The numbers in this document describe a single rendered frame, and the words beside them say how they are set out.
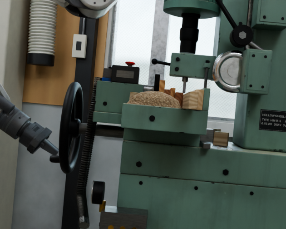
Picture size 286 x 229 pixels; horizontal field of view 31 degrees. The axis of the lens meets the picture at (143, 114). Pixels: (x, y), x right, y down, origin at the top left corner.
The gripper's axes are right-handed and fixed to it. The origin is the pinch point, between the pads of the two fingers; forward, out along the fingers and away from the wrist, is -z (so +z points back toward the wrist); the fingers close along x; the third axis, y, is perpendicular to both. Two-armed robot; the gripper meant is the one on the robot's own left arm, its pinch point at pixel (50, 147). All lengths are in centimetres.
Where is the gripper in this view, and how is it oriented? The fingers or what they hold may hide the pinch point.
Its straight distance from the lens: 172.9
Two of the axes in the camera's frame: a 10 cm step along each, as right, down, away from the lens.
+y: 5.0, -7.2, -4.7
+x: -2.8, 3.8, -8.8
